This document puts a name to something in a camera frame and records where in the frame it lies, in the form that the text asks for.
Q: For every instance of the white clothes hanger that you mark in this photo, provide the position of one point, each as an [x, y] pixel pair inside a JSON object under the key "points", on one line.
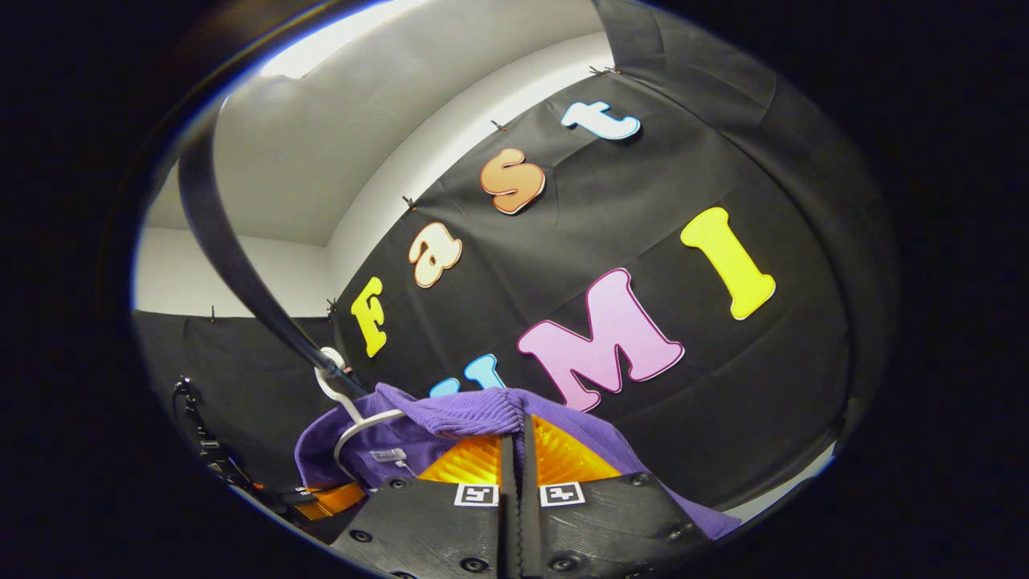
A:
{"points": [[354, 418]]}

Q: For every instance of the black clothes rack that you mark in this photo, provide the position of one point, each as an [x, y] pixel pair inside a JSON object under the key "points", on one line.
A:
{"points": [[233, 257]]}

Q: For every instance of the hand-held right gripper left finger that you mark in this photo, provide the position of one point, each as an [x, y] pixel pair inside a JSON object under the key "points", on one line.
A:
{"points": [[508, 523]]}

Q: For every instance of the black backdrop cloth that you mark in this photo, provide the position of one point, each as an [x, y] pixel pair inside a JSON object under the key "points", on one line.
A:
{"points": [[683, 338]]}

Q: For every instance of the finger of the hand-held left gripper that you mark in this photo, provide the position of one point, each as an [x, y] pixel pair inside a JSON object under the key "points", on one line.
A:
{"points": [[334, 500]]}

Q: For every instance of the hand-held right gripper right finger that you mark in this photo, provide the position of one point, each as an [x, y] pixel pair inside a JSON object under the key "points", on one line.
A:
{"points": [[530, 531]]}

